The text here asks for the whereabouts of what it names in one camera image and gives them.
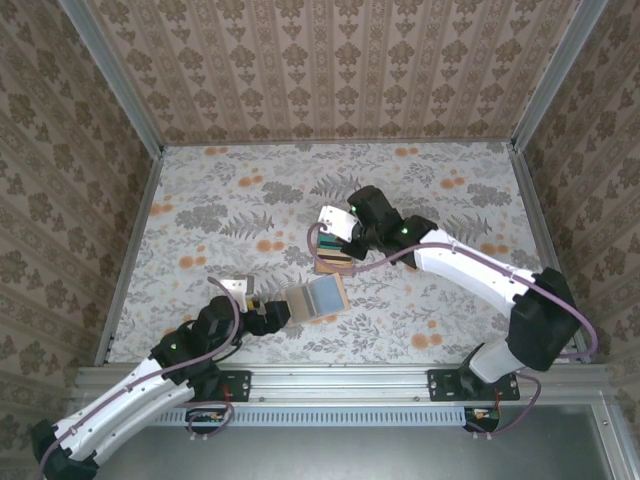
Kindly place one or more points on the black white striped card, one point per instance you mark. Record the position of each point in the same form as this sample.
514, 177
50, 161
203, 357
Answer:
332, 255

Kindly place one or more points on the grey card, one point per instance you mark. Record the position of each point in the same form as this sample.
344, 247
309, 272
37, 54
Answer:
300, 304

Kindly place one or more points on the beige card holder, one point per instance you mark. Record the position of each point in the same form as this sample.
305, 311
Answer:
302, 325

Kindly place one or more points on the light blue card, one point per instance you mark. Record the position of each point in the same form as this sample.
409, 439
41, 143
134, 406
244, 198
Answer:
327, 296

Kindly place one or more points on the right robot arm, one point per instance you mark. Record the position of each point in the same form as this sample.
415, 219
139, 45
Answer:
465, 280

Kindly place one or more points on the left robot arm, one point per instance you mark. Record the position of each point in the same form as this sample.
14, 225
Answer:
130, 415

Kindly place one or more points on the teal card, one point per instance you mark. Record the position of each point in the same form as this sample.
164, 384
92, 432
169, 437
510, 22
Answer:
327, 244

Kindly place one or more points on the orange card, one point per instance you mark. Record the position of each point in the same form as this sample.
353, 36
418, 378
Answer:
332, 268

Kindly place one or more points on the grey metal panel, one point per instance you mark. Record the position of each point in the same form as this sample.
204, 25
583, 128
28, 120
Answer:
350, 450

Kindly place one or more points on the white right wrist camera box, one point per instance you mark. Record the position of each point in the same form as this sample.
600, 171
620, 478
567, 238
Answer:
337, 222

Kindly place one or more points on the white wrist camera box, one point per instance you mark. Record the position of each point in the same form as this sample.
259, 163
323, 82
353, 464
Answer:
337, 222
237, 287

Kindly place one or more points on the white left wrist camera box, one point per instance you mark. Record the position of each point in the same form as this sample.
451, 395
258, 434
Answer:
237, 287

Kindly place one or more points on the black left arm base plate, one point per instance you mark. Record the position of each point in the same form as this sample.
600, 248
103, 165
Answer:
240, 385

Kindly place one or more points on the aluminium mounting rail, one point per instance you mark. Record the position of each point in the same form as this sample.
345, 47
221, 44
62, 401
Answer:
340, 382

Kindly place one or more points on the aluminium side rail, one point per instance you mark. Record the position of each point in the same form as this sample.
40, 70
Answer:
145, 200
527, 200

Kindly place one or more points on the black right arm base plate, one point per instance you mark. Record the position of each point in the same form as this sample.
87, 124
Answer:
440, 385

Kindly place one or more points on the aluminium frame post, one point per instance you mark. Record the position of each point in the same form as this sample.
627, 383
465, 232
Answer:
110, 75
555, 70

